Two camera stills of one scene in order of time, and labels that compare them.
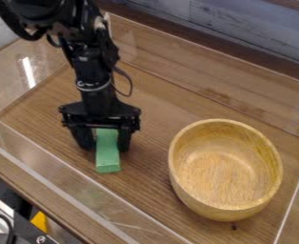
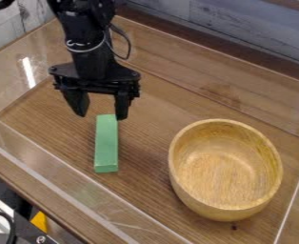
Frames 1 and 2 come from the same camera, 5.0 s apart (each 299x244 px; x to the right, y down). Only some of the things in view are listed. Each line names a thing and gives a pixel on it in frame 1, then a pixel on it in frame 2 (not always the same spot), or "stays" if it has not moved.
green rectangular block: (107, 151) stays
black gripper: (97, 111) -> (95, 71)
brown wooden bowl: (224, 169) stays
